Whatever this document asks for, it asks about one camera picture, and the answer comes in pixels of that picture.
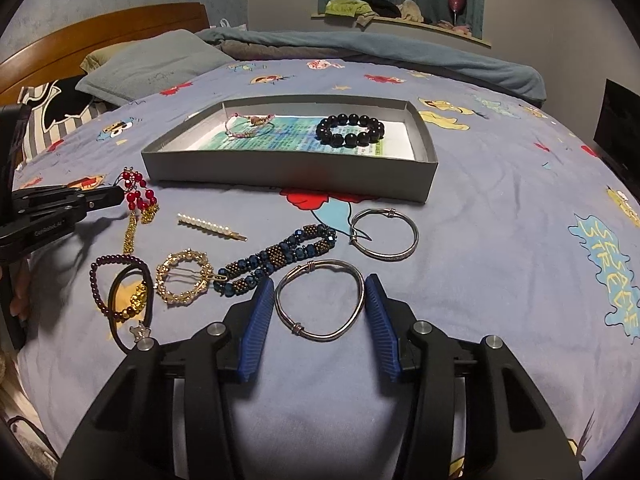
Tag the grey pillow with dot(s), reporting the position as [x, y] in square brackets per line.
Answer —
[150, 67]

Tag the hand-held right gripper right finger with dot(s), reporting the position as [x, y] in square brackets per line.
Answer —
[382, 325]

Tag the cartoon printed blue bedsheet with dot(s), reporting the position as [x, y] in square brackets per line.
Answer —
[500, 210]

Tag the blue blanket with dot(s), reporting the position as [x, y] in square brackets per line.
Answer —
[400, 50]

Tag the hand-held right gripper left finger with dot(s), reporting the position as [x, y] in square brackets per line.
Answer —
[255, 325]

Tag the window sill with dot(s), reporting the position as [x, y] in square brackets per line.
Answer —
[465, 37]

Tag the pearl hair clip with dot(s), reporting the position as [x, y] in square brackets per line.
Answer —
[205, 223]

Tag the person's left hand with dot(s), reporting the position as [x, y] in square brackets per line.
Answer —
[21, 290]

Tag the grey-brown blanket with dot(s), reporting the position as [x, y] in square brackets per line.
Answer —
[280, 50]

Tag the beige pillow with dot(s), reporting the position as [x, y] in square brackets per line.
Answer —
[97, 57]

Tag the black white striped pillow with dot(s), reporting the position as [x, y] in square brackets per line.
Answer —
[65, 105]

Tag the white plastic bag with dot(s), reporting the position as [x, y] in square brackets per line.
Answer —
[230, 24]

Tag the silver bangle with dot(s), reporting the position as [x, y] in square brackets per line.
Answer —
[298, 329]
[392, 211]

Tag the gold round hair clip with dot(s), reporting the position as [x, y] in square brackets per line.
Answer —
[162, 280]

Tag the wooden headboard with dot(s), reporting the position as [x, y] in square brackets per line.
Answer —
[75, 35]

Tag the pink cloth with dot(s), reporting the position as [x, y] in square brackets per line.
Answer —
[457, 27]

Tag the black garment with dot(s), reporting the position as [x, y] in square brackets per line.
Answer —
[382, 6]

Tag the green cloth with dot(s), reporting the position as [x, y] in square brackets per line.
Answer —
[345, 7]

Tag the beige cloth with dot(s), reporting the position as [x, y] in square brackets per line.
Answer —
[411, 10]

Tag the black screen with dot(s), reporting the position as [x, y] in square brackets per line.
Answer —
[620, 120]

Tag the grey cardboard box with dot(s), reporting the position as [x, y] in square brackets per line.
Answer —
[280, 180]

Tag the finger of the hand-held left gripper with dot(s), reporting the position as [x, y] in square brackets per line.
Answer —
[100, 198]

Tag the red bead gold tassel ornament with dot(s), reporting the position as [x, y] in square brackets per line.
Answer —
[132, 195]

